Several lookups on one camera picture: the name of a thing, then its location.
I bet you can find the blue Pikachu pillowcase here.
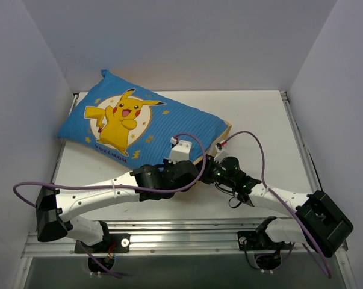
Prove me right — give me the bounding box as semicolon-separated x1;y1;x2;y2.
57;70;231;169

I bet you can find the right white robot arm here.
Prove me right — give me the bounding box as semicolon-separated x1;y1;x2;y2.
197;155;353;258

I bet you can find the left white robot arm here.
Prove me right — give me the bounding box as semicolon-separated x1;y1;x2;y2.
36;160;199;252

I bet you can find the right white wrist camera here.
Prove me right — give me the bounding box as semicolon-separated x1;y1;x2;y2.
214;140;229;163

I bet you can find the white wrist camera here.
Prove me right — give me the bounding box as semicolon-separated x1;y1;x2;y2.
214;140;229;163
168;137;192;164

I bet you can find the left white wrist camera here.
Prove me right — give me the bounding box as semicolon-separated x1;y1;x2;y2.
168;137;192;164

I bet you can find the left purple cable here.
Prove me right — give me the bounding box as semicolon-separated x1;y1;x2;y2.
12;132;206;208

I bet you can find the purple cable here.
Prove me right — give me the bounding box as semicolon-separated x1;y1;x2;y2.
220;131;332;279
12;132;206;208

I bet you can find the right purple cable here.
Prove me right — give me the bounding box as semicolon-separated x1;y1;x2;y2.
220;131;332;279

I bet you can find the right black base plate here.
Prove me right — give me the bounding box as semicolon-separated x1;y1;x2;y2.
237;231;278;251

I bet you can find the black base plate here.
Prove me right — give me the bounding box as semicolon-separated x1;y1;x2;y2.
237;231;278;251
84;233;131;254

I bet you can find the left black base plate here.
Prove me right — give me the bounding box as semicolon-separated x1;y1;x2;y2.
84;233;131;254

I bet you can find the aluminium frame rail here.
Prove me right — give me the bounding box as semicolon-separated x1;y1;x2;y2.
18;90;332;258

